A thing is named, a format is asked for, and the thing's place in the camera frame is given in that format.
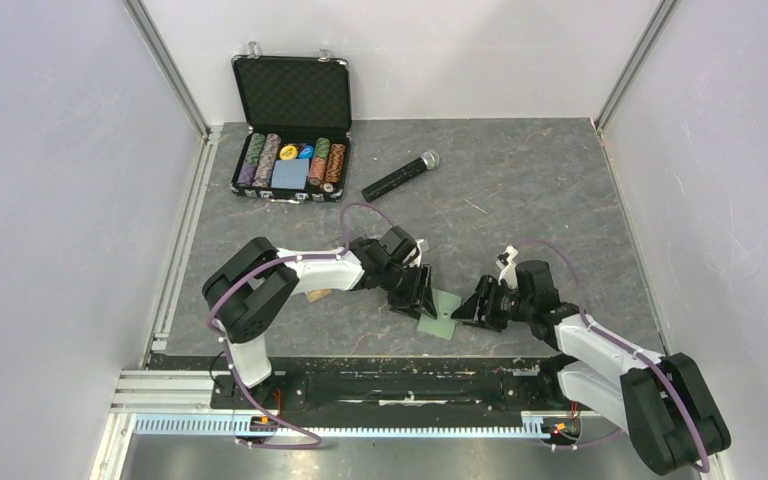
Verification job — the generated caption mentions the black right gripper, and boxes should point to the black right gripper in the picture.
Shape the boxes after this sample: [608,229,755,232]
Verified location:
[450,275,533,333]

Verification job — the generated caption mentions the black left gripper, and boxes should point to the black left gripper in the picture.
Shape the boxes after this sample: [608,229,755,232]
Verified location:
[379,262,437,321]

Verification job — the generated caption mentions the green card holder wallet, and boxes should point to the green card holder wallet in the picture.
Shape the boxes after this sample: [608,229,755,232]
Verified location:
[416,289,462,341]

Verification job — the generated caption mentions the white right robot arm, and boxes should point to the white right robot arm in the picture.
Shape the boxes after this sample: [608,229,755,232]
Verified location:
[452,260,732,475]

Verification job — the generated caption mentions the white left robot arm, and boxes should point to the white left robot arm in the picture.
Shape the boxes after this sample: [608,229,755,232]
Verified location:
[202,227,437,408]

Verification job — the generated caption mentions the orange credit card stack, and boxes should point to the orange credit card stack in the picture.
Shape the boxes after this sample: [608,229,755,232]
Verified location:
[305,289,332,303]

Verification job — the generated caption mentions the blue playing card deck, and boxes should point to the blue playing card deck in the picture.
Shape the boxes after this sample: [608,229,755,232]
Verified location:
[270,159,310,190]

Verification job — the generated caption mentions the black handheld microphone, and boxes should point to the black handheld microphone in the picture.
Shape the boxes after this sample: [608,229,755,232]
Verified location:
[361,150,440,202]

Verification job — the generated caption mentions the black poker chip case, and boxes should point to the black poker chip case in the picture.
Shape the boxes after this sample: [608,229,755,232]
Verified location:
[230,41,353,203]

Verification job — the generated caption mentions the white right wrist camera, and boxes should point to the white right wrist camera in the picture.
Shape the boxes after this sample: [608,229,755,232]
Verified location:
[496,245,518,289]

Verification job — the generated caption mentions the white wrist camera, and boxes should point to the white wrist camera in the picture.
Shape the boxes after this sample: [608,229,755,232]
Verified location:
[403,239,427,268]
[496,245,518,289]

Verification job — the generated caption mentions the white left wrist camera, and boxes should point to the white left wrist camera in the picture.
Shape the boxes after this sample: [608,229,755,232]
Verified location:
[403,239,427,268]

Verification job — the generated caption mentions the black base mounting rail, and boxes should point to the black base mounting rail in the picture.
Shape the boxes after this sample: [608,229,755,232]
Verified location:
[148,355,673,429]

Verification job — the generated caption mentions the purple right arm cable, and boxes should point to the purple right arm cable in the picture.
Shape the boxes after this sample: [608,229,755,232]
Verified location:
[509,238,713,475]

